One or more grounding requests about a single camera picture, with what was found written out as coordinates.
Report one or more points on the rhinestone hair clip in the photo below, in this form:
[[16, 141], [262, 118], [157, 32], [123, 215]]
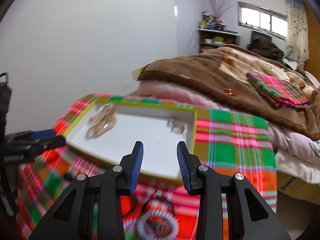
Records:
[[177, 125]]

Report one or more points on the wooden shelf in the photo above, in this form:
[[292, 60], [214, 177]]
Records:
[[217, 42]]

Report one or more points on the window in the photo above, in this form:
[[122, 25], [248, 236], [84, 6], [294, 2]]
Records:
[[262, 20]]

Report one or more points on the white quilt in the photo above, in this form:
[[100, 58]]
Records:
[[297, 167]]

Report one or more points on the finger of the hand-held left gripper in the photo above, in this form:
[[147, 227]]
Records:
[[42, 134], [50, 143]]

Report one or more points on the folded plaid cloth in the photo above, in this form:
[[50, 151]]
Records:
[[277, 87]]

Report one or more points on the yellowish board piece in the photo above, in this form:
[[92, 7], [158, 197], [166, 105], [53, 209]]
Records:
[[137, 74]]

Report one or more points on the white box with yellow-green rim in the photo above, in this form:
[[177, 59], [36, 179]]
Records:
[[140, 135]]

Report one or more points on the brown fleece blanket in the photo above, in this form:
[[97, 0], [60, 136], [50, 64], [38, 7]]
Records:
[[200, 75]]

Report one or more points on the beige hair claw clip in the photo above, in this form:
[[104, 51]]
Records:
[[100, 125]]

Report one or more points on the pink flower branches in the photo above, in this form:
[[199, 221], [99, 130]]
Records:
[[221, 6]]

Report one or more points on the small red hair clip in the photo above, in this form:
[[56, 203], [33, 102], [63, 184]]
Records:
[[230, 92]]

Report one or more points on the group of bottles and jars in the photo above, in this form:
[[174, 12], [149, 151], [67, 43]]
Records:
[[212, 23]]

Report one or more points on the dark brown coat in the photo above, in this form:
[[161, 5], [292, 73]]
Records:
[[267, 48]]

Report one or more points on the patterned curtain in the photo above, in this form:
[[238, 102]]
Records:
[[297, 30]]

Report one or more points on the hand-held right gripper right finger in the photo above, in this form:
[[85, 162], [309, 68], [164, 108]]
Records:
[[183, 167]]

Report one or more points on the black bag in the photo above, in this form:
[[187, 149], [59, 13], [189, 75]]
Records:
[[5, 105]]

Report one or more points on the black monitor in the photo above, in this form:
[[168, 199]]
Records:
[[261, 34]]

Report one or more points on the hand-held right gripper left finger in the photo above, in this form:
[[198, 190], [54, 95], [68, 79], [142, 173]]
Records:
[[136, 167]]

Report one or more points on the cardboard box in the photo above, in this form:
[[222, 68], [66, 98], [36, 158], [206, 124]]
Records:
[[295, 187]]

